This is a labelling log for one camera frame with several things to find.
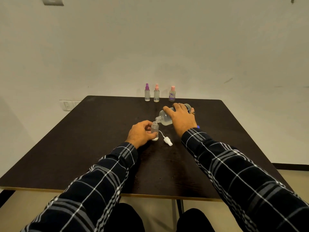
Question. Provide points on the person's left hand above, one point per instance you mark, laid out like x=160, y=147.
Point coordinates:
x=138, y=134

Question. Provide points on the person's right hand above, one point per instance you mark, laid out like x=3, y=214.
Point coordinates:
x=183, y=120

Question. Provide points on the person's right middle finger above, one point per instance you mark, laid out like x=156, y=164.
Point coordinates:
x=185, y=108

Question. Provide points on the person's left thumb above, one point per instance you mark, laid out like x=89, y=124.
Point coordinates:
x=151, y=136

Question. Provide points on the person's right thumb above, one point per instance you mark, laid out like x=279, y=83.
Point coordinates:
x=168, y=111

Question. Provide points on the small clear bottle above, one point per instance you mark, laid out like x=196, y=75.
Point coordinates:
x=155, y=129

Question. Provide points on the large clear plastic bottle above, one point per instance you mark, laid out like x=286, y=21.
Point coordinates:
x=166, y=119

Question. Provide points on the person's right forearm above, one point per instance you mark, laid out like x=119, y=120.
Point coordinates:
x=241, y=181

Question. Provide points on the person's left forearm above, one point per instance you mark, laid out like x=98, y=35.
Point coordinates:
x=94, y=188

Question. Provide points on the pink capped purple label bottle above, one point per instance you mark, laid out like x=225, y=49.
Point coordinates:
x=172, y=95

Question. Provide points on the white spray pump cap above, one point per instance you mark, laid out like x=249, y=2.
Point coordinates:
x=167, y=141

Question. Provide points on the pink capped clear spray bottle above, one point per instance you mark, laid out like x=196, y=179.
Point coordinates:
x=156, y=95

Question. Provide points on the purple capped spray bottle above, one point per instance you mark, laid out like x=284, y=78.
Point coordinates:
x=147, y=94

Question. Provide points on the black table leg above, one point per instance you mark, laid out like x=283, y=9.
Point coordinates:
x=179, y=206

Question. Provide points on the person's left leg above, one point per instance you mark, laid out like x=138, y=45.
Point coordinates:
x=125, y=218

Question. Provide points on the person's leg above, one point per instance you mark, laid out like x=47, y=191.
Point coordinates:
x=125, y=218
x=194, y=221

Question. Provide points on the person's right leg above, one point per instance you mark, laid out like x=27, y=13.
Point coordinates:
x=194, y=221

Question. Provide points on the white wall socket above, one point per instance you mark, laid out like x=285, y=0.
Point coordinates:
x=68, y=105

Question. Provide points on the grey wall switch plate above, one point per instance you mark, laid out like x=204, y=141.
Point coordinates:
x=52, y=0

